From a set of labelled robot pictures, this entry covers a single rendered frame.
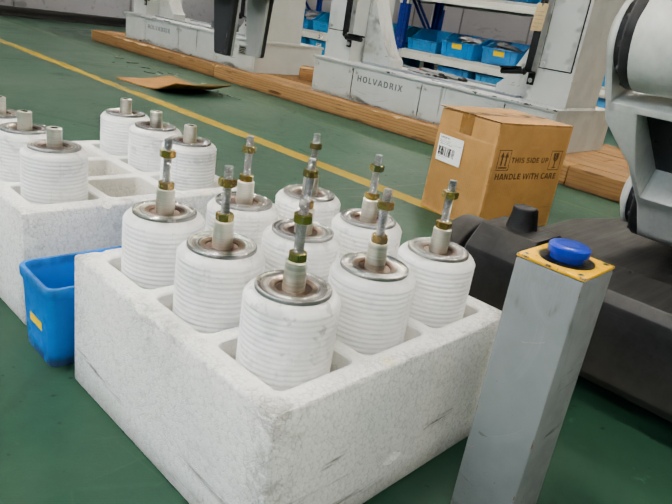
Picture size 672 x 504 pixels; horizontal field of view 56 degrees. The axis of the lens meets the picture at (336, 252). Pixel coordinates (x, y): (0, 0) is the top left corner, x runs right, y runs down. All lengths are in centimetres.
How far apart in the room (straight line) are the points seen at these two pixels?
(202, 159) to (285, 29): 303
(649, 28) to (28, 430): 90
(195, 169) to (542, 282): 68
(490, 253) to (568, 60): 180
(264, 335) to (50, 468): 31
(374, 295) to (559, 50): 224
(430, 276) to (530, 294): 15
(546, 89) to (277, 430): 240
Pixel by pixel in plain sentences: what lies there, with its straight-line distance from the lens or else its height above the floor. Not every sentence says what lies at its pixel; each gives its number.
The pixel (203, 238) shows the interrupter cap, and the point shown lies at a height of 25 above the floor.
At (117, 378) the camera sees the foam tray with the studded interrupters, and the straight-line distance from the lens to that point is 80.
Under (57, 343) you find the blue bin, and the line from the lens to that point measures 93.
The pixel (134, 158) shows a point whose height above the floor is 20.
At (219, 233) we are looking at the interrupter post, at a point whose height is 27.
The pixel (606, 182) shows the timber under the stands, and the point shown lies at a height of 6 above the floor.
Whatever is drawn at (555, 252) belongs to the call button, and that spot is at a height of 32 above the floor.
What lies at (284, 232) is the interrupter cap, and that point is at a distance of 75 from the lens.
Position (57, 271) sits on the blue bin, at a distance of 100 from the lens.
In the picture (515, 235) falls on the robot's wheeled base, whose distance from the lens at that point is 107.
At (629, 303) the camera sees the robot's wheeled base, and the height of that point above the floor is 18.
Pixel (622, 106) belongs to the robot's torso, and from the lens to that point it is 101.
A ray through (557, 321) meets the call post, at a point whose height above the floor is 27.
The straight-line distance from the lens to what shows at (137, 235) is 76.
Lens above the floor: 50
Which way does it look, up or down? 21 degrees down
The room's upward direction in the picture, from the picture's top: 9 degrees clockwise
